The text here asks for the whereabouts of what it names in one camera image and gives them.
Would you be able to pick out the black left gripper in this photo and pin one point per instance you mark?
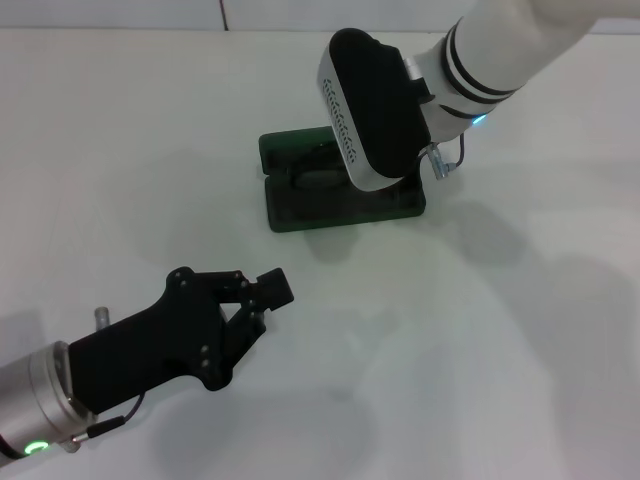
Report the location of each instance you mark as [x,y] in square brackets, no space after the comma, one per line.
[165,340]

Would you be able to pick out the right camera mount bracket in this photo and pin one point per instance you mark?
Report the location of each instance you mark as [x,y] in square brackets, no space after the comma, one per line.
[414,67]

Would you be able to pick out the green glasses case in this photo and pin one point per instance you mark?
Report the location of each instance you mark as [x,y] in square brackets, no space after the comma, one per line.
[300,215]

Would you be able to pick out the silver connector pin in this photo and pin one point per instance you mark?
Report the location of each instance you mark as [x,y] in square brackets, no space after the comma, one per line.
[101,317]

